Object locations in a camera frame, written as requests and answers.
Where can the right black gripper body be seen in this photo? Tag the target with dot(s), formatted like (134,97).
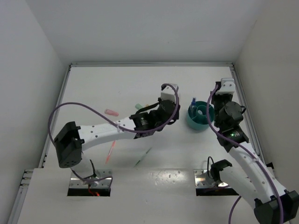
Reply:
(218,101)

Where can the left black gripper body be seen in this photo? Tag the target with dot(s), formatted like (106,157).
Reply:
(160,125)

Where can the green highlighter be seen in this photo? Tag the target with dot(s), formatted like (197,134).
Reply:
(138,106)

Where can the blue correction tape pen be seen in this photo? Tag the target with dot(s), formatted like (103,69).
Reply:
(193,108)

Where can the pink highlighter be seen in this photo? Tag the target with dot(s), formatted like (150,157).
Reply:
(111,113)

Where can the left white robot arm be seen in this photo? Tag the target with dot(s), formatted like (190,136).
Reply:
(71,142)

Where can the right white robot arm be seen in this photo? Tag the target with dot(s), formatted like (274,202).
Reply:
(270,201)

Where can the teal round divided container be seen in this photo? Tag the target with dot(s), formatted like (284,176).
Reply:
(200,122)

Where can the green pen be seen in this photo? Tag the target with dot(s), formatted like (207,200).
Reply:
(142,157)

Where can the pink pen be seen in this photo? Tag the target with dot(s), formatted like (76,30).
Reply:
(110,151)

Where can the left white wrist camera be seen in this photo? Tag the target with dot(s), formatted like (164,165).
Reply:
(167,93)

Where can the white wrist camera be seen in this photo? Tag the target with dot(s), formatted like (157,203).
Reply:
(167,93)
(225,86)

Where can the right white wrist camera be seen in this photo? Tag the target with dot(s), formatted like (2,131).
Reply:
(225,86)

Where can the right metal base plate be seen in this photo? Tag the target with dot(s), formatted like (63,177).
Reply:
(203,180)

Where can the metal base plate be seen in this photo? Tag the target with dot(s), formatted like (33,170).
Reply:
(102,179)
(203,180)

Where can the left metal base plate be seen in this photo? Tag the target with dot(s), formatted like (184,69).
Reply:
(102,179)

